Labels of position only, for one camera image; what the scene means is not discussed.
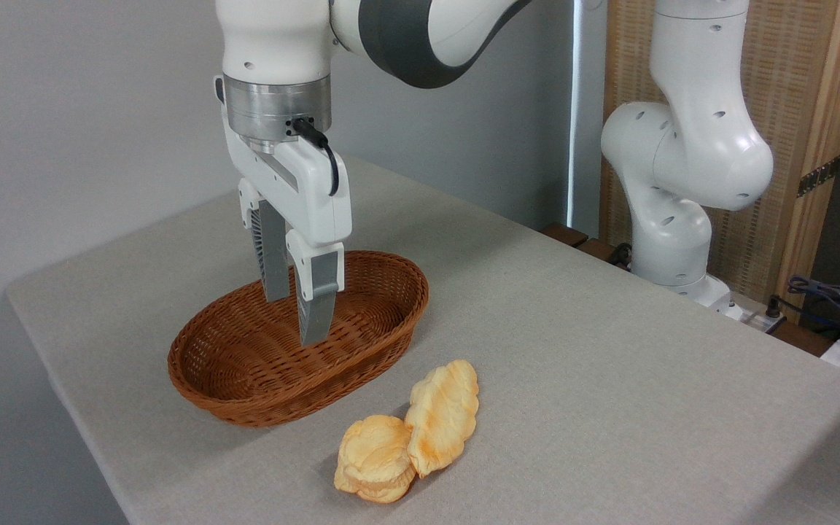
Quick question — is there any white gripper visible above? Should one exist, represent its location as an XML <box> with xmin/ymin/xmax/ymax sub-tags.
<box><xmin>214</xmin><ymin>75</ymin><xmax>354</xmax><ymax>346</ymax></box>

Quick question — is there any long golden bread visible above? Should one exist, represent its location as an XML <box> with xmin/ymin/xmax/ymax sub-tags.
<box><xmin>404</xmin><ymin>359</ymin><xmax>480</xmax><ymax>479</ymax></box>

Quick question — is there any brown woven wicker basket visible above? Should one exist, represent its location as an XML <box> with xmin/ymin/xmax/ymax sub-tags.
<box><xmin>167</xmin><ymin>250</ymin><xmax>430</xmax><ymax>429</ymax></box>

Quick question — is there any round golden bread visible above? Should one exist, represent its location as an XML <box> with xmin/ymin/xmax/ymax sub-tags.
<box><xmin>332</xmin><ymin>414</ymin><xmax>419</xmax><ymax>505</ymax></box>

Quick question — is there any brown wooden base board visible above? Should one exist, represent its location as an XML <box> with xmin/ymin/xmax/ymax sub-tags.
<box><xmin>540</xmin><ymin>222</ymin><xmax>634</xmax><ymax>272</ymax></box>

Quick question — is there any bright vertical window strip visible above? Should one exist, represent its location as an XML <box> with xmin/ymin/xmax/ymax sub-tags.
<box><xmin>567</xmin><ymin>0</ymin><xmax>583</xmax><ymax>228</ymax></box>

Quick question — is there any wooden rattan folding screen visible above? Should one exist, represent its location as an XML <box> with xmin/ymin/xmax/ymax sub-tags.
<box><xmin>599</xmin><ymin>0</ymin><xmax>840</xmax><ymax>323</ymax></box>

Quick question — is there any dark metal screen hinge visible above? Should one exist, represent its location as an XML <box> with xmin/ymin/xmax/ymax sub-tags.
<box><xmin>796</xmin><ymin>155</ymin><xmax>840</xmax><ymax>198</ymax></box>

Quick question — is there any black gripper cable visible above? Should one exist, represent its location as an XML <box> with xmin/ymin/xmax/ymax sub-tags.
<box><xmin>292</xmin><ymin>117</ymin><xmax>341</xmax><ymax>198</ymax></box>

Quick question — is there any bundle of dark cables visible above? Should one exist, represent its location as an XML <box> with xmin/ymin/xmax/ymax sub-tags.
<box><xmin>787</xmin><ymin>275</ymin><xmax>840</xmax><ymax>330</ymax></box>

